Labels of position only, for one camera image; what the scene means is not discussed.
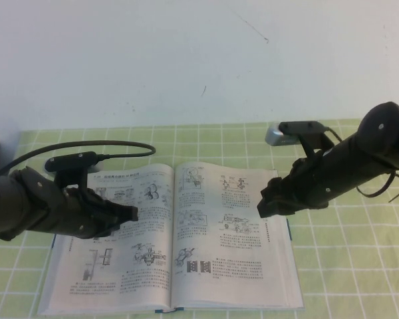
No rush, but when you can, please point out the black camera cable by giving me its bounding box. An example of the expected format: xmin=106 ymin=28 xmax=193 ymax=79
xmin=324 ymin=127 xmax=344 ymax=144
xmin=0 ymin=140 xmax=156 ymax=182

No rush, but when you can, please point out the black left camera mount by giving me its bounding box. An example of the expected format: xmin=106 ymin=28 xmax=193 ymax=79
xmin=45 ymin=152 xmax=99 ymax=192

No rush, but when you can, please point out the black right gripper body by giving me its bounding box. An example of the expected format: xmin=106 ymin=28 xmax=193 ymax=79
xmin=278 ymin=150 xmax=334 ymax=216

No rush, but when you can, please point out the black left camera cable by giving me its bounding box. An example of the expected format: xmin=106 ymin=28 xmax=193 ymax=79
xmin=0 ymin=140 xmax=156 ymax=182

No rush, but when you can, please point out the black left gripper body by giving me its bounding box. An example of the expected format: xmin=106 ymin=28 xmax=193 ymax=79
xmin=49 ymin=187 xmax=120 ymax=240

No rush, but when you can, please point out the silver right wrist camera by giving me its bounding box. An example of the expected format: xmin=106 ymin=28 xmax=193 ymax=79
xmin=265 ymin=122 xmax=302 ymax=146

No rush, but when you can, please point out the illustrated technical book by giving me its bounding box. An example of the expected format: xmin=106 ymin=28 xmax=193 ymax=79
xmin=36 ymin=161 xmax=305 ymax=316

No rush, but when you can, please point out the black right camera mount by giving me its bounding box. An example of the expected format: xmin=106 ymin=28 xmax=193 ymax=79
xmin=279 ymin=120 xmax=335 ymax=161

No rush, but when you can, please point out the green white checkered tablecloth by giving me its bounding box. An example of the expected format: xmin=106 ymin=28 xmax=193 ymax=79
xmin=0 ymin=116 xmax=399 ymax=319

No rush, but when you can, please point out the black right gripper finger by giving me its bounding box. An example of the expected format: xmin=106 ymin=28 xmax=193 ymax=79
xmin=256 ymin=195 xmax=291 ymax=219
xmin=259 ymin=177 xmax=289 ymax=199

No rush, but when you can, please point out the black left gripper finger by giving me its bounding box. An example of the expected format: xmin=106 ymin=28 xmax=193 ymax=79
xmin=95 ymin=215 xmax=125 ymax=239
xmin=107 ymin=200 xmax=140 ymax=223

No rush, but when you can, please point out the black right camera cable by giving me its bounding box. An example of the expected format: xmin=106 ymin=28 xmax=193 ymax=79
xmin=324 ymin=127 xmax=344 ymax=144

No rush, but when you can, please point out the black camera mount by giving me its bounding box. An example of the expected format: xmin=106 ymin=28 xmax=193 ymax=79
xmin=45 ymin=152 xmax=99 ymax=192
xmin=279 ymin=120 xmax=335 ymax=161

